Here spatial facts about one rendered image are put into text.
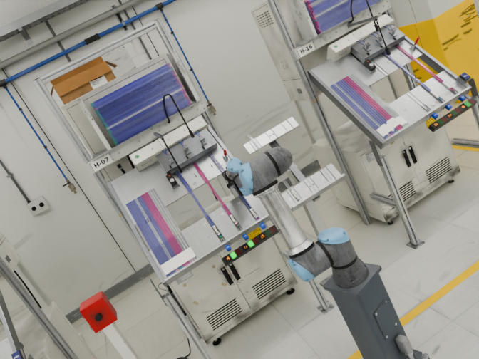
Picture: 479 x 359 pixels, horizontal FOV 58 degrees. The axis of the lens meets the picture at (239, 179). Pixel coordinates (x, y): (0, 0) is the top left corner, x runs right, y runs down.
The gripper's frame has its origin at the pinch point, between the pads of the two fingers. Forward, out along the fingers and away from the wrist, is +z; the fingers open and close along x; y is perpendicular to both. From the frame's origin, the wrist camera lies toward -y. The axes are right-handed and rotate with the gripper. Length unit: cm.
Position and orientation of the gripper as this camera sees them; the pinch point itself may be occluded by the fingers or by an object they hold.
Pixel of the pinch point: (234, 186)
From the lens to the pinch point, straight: 241.9
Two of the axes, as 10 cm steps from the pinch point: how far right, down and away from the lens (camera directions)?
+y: -5.4, -8.1, 2.1
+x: -8.4, 5.1, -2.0
